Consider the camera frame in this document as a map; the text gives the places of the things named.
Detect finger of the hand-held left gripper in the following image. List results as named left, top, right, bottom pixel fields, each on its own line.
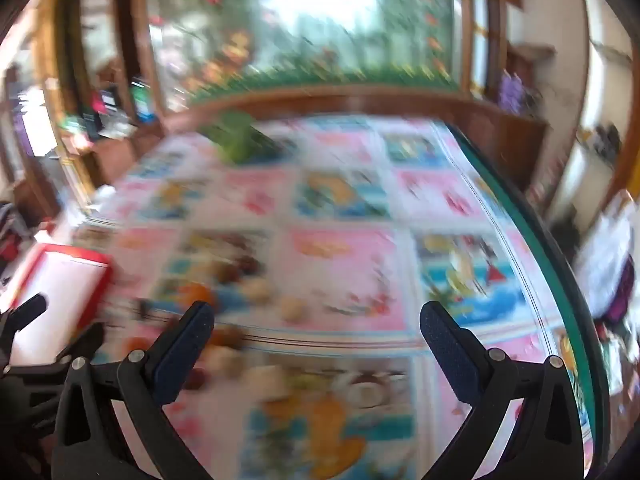
left=0, top=294, right=49, bottom=343
left=7, top=322, right=107, bottom=381

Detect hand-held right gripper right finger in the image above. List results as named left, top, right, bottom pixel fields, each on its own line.
left=419, top=301, right=586, bottom=480

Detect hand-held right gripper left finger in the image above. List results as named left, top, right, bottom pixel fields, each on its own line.
left=52, top=301, right=216, bottom=480

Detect red-rimmed white tray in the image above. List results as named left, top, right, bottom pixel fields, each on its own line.
left=0, top=242, right=115, bottom=368

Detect beige porous chunk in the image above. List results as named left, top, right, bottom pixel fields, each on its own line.
left=245, top=279, right=273, bottom=302
left=280, top=296, right=308, bottom=322
left=207, top=347, right=243, bottom=373

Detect brown longan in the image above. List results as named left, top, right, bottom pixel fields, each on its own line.
left=212, top=325, right=246, bottom=348

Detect orange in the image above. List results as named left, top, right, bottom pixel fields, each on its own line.
left=175, top=282, right=218, bottom=311

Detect printed cartoon tablecloth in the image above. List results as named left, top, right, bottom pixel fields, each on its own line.
left=75, top=115, right=608, bottom=480

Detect white plastic bag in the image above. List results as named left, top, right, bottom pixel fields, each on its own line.
left=575, top=195, right=640, bottom=321

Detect green leafy vegetable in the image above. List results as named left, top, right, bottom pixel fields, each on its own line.
left=200, top=110, right=288, bottom=166

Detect clear bottle green cap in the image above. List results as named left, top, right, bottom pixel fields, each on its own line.
left=131, top=77, right=156, bottom=123

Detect bamboo painted glass partition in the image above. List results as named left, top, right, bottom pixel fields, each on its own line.
left=145, top=0, right=463, bottom=106

